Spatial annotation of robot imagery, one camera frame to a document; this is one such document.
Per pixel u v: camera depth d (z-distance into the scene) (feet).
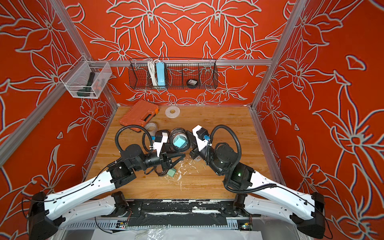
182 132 1.85
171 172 2.77
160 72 2.95
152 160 1.81
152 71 2.93
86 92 2.59
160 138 1.75
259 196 1.53
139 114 3.50
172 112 3.75
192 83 3.13
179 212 2.39
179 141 1.86
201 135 1.48
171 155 1.83
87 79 2.99
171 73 3.30
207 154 1.63
